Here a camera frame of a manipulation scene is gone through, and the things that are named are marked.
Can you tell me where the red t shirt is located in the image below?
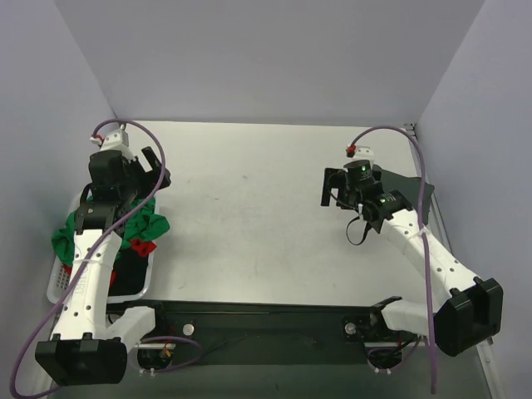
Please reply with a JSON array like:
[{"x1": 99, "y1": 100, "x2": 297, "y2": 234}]
[{"x1": 60, "y1": 239, "x2": 157, "y2": 276}]

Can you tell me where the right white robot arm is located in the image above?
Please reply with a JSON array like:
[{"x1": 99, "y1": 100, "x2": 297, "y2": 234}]
[{"x1": 321, "y1": 160, "x2": 504, "y2": 357}]

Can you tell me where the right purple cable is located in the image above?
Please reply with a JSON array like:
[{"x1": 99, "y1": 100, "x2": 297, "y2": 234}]
[{"x1": 347, "y1": 126, "x2": 438, "y2": 395}]

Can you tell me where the folded dark grey t shirt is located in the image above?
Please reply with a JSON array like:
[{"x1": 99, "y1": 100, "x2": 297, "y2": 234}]
[{"x1": 372, "y1": 164, "x2": 435, "y2": 224}]

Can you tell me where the white plastic laundry basket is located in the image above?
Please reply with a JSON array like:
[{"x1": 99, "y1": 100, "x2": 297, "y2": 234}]
[{"x1": 47, "y1": 196, "x2": 170, "y2": 303}]

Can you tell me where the black t shirt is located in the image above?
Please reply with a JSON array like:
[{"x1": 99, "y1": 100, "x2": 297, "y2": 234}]
[{"x1": 108, "y1": 249, "x2": 148, "y2": 297}]

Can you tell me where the green t shirt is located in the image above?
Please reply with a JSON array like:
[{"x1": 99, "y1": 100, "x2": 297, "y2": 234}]
[{"x1": 51, "y1": 198, "x2": 170, "y2": 268}]

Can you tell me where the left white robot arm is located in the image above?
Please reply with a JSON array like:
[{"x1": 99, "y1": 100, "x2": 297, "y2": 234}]
[{"x1": 35, "y1": 147, "x2": 170, "y2": 387}]

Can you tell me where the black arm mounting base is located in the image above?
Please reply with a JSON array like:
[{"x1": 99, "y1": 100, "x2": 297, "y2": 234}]
[{"x1": 106, "y1": 298, "x2": 425, "y2": 367}]

